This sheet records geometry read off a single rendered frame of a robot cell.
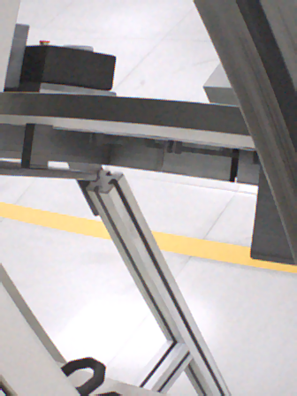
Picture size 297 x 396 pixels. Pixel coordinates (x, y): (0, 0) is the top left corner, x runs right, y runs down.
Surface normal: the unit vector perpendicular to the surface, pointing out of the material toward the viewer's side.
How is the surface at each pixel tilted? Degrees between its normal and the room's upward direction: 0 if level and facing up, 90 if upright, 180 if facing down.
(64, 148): 90
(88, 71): 90
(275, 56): 90
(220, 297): 0
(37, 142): 90
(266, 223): 46
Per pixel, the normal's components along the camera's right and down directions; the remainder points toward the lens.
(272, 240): -0.62, -0.03
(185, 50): -0.35, -0.73
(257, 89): -0.52, 0.67
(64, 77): 0.78, 0.12
